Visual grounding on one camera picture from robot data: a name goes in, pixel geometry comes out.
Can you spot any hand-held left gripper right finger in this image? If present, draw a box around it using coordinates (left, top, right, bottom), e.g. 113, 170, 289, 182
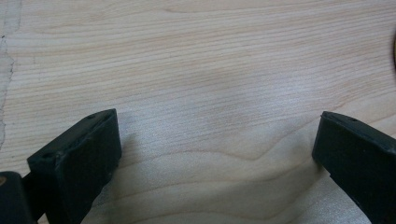
311, 110, 396, 224

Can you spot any dark round object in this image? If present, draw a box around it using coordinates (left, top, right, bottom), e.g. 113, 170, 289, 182
391, 34, 396, 76

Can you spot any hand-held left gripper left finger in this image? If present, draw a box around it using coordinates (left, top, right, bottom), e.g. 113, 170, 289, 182
26, 108, 122, 224

